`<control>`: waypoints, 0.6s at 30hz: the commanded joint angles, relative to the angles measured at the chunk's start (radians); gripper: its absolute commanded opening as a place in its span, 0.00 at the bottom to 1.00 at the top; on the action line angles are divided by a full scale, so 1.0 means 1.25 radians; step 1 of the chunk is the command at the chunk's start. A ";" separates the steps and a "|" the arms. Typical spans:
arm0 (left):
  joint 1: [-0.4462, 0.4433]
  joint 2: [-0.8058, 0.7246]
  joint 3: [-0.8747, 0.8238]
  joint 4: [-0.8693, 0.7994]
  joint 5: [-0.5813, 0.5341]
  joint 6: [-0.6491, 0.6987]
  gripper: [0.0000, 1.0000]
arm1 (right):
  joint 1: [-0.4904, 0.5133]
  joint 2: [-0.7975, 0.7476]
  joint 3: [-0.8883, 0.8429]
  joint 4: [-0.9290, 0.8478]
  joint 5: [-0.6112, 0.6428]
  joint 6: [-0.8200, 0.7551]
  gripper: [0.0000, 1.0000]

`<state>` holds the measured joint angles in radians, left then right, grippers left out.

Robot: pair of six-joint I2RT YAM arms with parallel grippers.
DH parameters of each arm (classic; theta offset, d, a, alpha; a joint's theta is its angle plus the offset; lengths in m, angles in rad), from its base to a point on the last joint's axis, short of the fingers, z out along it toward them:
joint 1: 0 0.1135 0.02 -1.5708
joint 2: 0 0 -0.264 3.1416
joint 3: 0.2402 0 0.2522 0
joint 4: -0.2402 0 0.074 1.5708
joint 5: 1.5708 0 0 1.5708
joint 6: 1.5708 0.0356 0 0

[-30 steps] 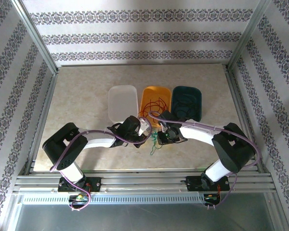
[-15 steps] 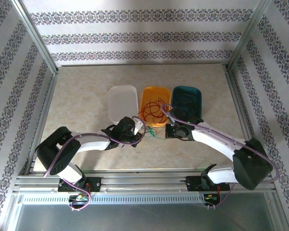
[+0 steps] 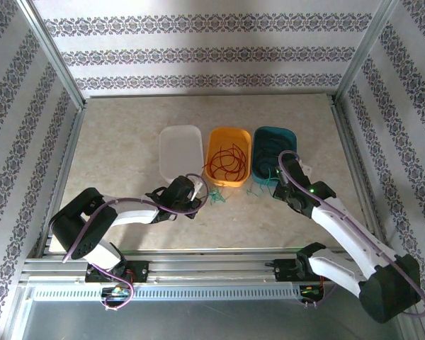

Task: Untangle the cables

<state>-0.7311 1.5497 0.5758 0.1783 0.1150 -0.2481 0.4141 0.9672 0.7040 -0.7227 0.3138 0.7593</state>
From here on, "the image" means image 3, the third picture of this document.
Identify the thin green cable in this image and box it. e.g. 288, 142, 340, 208
208, 169, 283, 207

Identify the thin black cable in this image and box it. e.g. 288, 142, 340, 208
256, 137, 292, 178

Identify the thin red cable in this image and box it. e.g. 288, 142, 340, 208
208, 143, 249, 181

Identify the white plastic bin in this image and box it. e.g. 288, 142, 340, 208
158, 125, 204, 183

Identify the teal plastic bin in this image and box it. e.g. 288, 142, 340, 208
251, 126, 298, 186

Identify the orange plastic bin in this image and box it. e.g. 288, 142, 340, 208
203, 127, 253, 188

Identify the small circuit board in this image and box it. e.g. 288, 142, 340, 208
101, 285, 132, 301
299, 285, 326, 302

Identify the grey metal sheet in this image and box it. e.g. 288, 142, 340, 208
19, 299, 376, 340

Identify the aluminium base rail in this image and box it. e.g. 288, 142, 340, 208
19, 247, 401, 284

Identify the aluminium side rail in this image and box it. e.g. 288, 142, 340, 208
31, 106, 88, 256
327, 93, 403, 263

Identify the slotted grey cable duct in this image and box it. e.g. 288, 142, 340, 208
31, 285, 305, 302

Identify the aluminium frame post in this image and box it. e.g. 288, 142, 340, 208
334, 0, 403, 103
16, 0, 88, 109

